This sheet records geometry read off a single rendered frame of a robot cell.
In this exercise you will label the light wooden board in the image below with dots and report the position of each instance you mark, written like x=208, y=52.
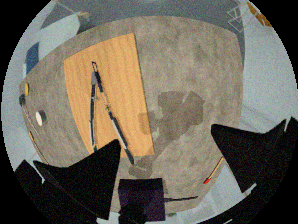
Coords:
x=119, y=67

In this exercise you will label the dark grey spatula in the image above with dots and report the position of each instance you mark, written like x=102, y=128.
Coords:
x=167, y=199

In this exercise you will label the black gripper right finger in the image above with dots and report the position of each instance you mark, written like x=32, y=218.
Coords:
x=246, y=152

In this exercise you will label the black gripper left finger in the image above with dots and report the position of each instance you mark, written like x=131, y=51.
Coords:
x=90, y=181

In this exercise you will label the white cylinder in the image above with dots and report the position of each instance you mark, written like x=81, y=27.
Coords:
x=41, y=117

